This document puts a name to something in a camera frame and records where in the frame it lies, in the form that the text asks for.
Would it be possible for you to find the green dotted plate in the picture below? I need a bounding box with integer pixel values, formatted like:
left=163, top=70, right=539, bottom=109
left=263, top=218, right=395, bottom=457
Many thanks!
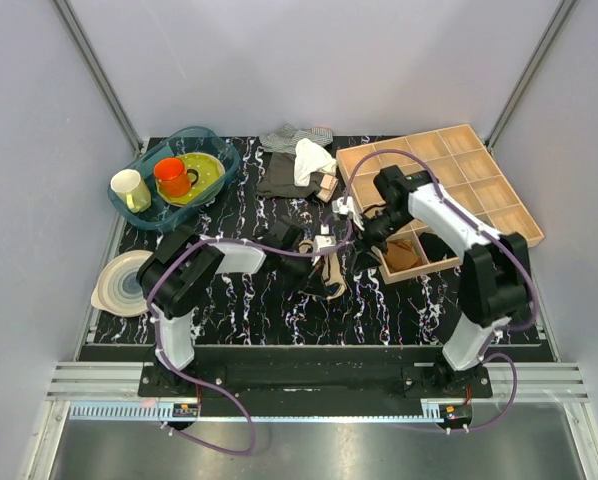
left=155, top=152, right=225, bottom=207

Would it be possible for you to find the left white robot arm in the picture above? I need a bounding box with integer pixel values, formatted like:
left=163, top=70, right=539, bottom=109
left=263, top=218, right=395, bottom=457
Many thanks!
left=136, top=218, right=333, bottom=396

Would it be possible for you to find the blue transparent plastic basin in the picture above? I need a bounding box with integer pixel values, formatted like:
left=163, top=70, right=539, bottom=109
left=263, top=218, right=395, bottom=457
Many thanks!
left=108, top=126, right=241, bottom=233

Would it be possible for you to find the wooden compartment tray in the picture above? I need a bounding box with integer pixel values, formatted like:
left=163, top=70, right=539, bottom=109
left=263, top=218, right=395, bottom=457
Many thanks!
left=335, top=124, right=545, bottom=286

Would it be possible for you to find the white cloth garment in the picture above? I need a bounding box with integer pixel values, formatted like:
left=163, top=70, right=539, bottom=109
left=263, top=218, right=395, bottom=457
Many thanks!
left=294, top=138, right=337, bottom=187

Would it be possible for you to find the checked grey garment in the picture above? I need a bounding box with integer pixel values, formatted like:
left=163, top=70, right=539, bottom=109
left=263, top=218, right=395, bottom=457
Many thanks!
left=309, top=127, right=334, bottom=147

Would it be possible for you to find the dark grey garment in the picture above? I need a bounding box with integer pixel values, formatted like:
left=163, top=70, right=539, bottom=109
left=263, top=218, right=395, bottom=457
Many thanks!
left=256, top=152, right=324, bottom=198

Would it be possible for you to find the black marble table mat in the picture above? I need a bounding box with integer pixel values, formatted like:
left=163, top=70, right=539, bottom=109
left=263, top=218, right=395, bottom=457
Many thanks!
left=76, top=134, right=563, bottom=362

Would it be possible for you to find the cream yellow mug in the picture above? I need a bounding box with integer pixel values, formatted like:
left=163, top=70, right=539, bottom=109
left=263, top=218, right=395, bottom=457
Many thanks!
left=110, top=169, right=152, bottom=213

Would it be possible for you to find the beige navy-trimmed underwear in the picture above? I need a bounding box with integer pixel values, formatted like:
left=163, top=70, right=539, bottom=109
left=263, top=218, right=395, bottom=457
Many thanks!
left=298, top=239, right=347, bottom=301

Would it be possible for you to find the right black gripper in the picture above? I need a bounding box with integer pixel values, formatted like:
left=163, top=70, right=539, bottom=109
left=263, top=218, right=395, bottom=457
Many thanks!
left=348, top=207, right=413, bottom=276

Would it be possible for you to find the rolled black underwear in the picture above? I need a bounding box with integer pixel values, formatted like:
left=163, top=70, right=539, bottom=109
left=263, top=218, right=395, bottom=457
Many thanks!
left=418, top=232, right=456, bottom=263

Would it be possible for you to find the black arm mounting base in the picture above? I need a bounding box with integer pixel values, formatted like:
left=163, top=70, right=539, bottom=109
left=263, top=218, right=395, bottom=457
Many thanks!
left=138, top=346, right=493, bottom=417

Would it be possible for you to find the rolled tan underwear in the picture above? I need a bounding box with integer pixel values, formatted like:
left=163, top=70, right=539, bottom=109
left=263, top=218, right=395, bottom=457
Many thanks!
left=383, top=239, right=424, bottom=273

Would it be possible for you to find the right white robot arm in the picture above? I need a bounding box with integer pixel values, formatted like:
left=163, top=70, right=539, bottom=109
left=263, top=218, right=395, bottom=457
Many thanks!
left=355, top=166, right=533, bottom=397

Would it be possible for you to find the orange mug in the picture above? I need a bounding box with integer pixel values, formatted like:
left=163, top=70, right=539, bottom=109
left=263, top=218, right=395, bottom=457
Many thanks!
left=153, top=157, right=199, bottom=198

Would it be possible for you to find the grey striped garment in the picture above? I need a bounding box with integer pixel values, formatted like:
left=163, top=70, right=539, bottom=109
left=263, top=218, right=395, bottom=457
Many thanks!
left=259, top=124, right=314, bottom=154

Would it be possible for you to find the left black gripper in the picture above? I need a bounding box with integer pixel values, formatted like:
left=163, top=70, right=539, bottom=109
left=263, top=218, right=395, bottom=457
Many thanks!
left=277, top=248, right=327, bottom=298

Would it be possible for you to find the beige round lid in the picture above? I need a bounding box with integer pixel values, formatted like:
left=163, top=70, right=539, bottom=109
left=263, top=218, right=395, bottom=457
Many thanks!
left=90, top=250, right=152, bottom=317

